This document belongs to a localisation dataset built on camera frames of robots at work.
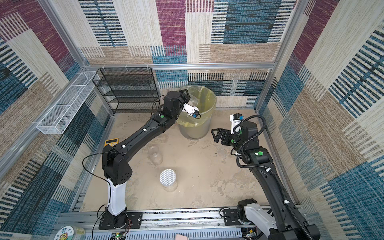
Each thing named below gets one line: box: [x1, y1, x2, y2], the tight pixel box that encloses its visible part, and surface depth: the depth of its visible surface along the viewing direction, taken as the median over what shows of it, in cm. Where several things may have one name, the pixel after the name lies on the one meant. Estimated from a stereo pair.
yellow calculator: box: [104, 138, 119, 147], surface depth 104 cm
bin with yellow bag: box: [176, 85, 217, 140], surface depth 98 cm
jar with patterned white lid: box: [159, 168, 178, 192], surface depth 77 cm
